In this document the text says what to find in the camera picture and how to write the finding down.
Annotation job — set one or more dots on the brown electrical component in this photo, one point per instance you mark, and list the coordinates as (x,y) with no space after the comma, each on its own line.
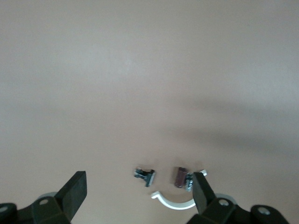
(180,177)

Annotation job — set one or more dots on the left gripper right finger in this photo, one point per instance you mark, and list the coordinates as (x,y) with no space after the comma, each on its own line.
(202,193)

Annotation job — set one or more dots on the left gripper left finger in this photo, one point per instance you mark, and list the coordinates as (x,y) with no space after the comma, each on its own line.
(72,193)

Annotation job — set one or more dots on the small black component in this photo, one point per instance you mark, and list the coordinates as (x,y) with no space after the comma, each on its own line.
(147,177)

